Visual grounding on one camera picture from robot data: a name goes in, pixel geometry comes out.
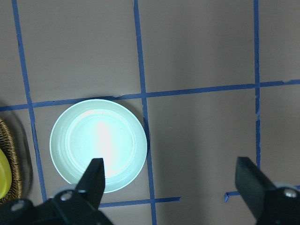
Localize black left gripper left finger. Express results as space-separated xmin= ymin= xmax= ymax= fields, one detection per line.
xmin=75 ymin=158 xmax=105 ymax=209

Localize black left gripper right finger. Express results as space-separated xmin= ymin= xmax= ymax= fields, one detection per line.
xmin=235 ymin=157 xmax=276 ymax=211

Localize pale green plate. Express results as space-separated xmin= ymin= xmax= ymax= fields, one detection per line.
xmin=49 ymin=99 xmax=147 ymax=193

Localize yellow banana bunch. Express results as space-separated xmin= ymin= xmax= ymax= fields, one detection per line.
xmin=0 ymin=150 xmax=12 ymax=198

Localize brown wicker basket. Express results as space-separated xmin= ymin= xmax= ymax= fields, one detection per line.
xmin=0 ymin=119 xmax=23 ymax=204

